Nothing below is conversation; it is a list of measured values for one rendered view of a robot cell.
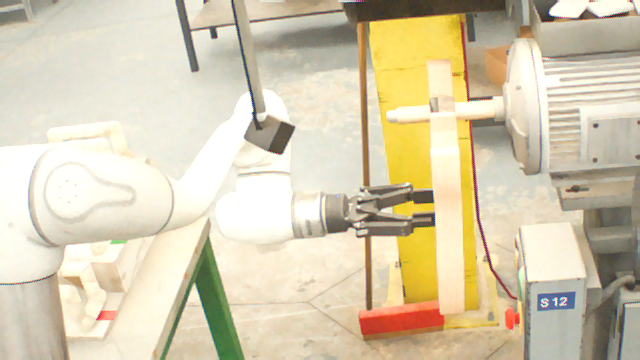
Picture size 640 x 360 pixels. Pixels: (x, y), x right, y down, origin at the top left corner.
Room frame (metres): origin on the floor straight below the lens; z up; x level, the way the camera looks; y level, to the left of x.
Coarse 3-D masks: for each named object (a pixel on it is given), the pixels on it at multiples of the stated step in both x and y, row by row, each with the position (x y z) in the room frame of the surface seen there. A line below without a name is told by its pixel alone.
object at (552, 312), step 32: (544, 224) 1.06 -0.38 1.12; (544, 256) 0.98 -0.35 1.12; (576, 256) 0.96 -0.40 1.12; (544, 288) 0.92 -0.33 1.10; (576, 288) 0.91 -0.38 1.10; (608, 288) 1.05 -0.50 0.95; (544, 320) 0.92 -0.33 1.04; (576, 320) 0.91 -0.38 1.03; (544, 352) 0.92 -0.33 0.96; (576, 352) 0.90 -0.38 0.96
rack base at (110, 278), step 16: (80, 256) 1.39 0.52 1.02; (96, 256) 1.38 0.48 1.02; (112, 256) 1.37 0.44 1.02; (128, 256) 1.41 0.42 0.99; (144, 256) 1.48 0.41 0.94; (96, 272) 1.36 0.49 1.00; (112, 272) 1.35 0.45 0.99; (128, 272) 1.39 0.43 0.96; (80, 288) 1.37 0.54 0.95; (112, 288) 1.35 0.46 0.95; (128, 288) 1.37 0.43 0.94
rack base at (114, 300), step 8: (80, 296) 1.36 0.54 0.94; (112, 296) 1.34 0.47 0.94; (120, 296) 1.33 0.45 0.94; (64, 304) 1.34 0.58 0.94; (104, 304) 1.31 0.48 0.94; (112, 304) 1.31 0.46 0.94; (120, 304) 1.31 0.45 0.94; (64, 312) 1.31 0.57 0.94; (64, 320) 1.28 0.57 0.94; (72, 320) 1.27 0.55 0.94; (96, 320) 1.26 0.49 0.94; (112, 320) 1.26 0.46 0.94; (72, 328) 1.25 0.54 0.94; (96, 328) 1.23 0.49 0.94; (104, 328) 1.23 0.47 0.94; (72, 336) 1.22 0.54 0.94; (80, 336) 1.22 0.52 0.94; (88, 336) 1.21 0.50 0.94; (96, 336) 1.21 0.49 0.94; (104, 336) 1.21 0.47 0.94
